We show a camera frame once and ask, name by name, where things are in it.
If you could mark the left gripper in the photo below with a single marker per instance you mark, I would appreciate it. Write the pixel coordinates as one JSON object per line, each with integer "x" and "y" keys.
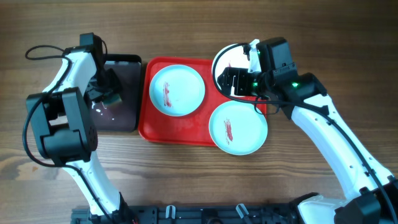
{"x": 117, "y": 86}

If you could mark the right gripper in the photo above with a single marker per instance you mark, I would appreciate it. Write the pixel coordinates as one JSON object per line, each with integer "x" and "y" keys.
{"x": 239, "y": 86}

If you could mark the green yellow sponge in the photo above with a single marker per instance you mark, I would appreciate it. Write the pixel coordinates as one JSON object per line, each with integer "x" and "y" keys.
{"x": 111, "y": 100}

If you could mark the light blue plate front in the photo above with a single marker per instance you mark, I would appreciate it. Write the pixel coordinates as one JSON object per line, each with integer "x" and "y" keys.
{"x": 238, "y": 128}

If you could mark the light blue plate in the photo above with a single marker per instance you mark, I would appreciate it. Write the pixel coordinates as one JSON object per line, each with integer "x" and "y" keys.
{"x": 177, "y": 90}
{"x": 238, "y": 128}

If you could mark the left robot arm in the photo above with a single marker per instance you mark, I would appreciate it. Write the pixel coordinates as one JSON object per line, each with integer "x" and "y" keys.
{"x": 59, "y": 132}

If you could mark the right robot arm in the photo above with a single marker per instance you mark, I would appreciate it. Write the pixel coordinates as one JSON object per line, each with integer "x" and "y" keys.
{"x": 272, "y": 78}

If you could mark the black rectangular tray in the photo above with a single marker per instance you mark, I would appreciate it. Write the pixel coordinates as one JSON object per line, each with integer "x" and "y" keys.
{"x": 123, "y": 117}

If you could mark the red plastic tray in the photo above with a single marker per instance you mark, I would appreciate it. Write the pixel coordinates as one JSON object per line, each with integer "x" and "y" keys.
{"x": 191, "y": 129}

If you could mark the white plate with stain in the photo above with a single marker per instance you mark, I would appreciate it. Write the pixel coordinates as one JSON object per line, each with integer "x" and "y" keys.
{"x": 240, "y": 55}

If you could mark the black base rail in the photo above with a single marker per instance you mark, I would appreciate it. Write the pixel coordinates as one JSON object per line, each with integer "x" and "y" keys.
{"x": 280, "y": 213}

